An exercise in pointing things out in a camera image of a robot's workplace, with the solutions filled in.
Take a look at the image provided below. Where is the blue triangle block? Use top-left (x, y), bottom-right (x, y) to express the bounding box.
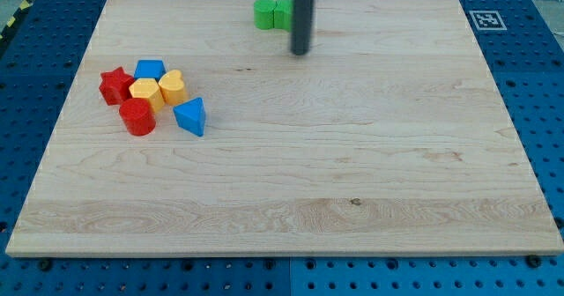
top-left (173, 97), bottom-right (206, 137)

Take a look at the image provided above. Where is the light wooden board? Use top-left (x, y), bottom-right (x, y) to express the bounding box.
top-left (6, 0), bottom-right (563, 258)

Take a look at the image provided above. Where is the yellow heart block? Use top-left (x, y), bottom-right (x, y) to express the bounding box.
top-left (159, 70), bottom-right (189, 106)

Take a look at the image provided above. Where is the green angular block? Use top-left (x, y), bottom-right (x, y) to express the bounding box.
top-left (273, 0), bottom-right (293, 32)

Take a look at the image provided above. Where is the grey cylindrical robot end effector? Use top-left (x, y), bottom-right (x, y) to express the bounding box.
top-left (290, 0), bottom-right (315, 56)

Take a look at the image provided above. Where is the green cylinder block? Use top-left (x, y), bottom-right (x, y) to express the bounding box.
top-left (253, 0), bottom-right (277, 30)

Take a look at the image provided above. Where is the yellow hexagon block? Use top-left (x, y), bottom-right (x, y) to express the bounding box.
top-left (129, 78), bottom-right (165, 114)

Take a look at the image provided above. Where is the red cylinder block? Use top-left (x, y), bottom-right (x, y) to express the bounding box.
top-left (119, 98), bottom-right (156, 136)

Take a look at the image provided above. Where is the blue pentagon block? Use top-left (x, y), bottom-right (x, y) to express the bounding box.
top-left (134, 60), bottom-right (167, 81)

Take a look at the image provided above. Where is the red star block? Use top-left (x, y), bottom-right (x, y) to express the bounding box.
top-left (99, 67), bottom-right (135, 106)

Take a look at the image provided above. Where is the white fiducial marker tag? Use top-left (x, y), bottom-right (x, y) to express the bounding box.
top-left (470, 10), bottom-right (507, 31)

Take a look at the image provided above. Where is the black bolt bottom left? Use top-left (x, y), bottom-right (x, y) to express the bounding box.
top-left (37, 258), bottom-right (53, 272)

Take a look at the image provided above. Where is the black bolt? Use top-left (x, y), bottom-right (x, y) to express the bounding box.
top-left (37, 258), bottom-right (53, 272)
top-left (525, 255), bottom-right (542, 269)

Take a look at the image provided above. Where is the black bolt bottom right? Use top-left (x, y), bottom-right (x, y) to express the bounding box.
top-left (525, 255), bottom-right (542, 269)

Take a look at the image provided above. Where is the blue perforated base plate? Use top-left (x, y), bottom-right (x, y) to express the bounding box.
top-left (1, 0), bottom-right (563, 295)

